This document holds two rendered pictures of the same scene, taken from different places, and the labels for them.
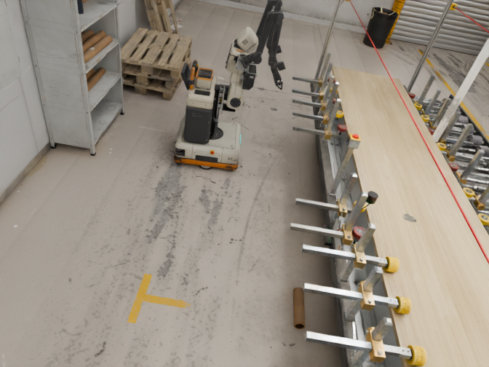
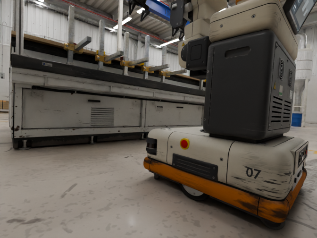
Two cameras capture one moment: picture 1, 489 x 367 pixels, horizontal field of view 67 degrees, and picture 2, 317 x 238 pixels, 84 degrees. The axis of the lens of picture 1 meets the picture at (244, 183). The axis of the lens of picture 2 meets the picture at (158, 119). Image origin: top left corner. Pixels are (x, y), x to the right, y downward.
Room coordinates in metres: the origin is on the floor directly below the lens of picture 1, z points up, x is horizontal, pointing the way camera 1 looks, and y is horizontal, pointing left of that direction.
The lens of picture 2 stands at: (4.23, 1.00, 0.39)
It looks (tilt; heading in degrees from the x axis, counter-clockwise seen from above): 3 degrees down; 232
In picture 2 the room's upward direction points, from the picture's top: 3 degrees clockwise
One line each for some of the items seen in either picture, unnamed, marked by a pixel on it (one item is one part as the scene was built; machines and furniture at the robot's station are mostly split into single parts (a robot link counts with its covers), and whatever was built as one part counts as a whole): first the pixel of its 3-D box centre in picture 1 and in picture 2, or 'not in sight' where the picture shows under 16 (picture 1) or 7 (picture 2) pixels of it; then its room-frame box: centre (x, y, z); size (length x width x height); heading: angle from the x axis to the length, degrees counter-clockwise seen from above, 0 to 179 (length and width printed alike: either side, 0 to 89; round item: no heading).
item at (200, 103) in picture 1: (204, 105); (248, 74); (3.32, 0.56, 0.59); 0.55 x 0.34 x 0.83; 7
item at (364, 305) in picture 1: (365, 295); not in sight; (1.14, -0.70, 0.95); 0.14 x 0.06 x 0.05; 2
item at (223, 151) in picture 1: (209, 141); (224, 154); (3.33, 0.47, 0.16); 0.67 x 0.64 x 0.25; 97
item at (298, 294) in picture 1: (299, 307); not in sight; (1.60, -0.59, 0.04); 0.30 x 0.08 x 0.08; 2
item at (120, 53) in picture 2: (312, 94); (109, 58); (3.62, -0.50, 0.80); 0.43 x 0.03 x 0.04; 92
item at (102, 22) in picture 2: (324, 85); (101, 47); (3.66, -0.60, 0.91); 0.04 x 0.04 x 0.48; 2
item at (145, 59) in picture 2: (313, 104); (134, 63); (3.37, -0.51, 0.81); 0.43 x 0.03 x 0.04; 92
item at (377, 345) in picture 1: (375, 344); not in sight; (0.89, -0.71, 0.95); 0.14 x 0.06 x 0.05; 2
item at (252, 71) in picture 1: (247, 73); (190, 17); (3.37, 0.18, 0.99); 0.28 x 0.16 x 0.22; 7
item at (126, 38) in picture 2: (325, 98); (125, 57); (3.41, -0.61, 0.88); 0.04 x 0.04 x 0.48; 2
